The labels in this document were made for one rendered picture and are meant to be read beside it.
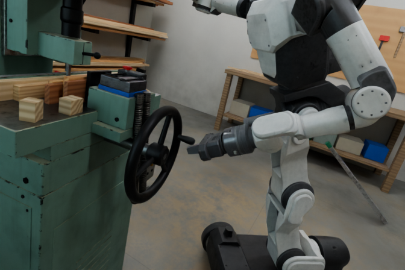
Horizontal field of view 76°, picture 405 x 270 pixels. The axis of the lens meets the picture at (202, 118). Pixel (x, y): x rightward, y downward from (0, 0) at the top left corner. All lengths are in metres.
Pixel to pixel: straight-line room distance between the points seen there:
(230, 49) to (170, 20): 1.20
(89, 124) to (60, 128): 0.10
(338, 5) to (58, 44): 0.75
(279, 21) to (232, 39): 3.31
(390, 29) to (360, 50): 3.18
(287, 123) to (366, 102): 0.18
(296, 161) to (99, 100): 0.75
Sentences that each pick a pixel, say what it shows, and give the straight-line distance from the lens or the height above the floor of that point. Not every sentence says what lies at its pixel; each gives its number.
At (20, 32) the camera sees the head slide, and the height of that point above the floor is 1.06.
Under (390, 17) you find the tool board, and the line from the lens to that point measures 3.92.
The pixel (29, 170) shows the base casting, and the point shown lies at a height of 0.77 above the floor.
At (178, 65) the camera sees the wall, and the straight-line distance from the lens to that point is 4.54.
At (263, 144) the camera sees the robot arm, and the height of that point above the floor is 0.90.
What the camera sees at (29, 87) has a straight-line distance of 0.82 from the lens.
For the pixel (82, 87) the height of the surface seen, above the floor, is 0.95.
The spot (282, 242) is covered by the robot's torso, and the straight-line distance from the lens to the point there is 1.31.
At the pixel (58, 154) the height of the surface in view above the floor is 0.81.
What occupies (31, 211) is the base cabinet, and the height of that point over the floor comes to 0.66.
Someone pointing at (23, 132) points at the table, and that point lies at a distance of 0.64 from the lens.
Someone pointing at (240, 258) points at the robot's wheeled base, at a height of 0.19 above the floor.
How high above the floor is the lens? 1.15
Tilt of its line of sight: 17 degrees down
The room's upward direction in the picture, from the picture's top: 13 degrees clockwise
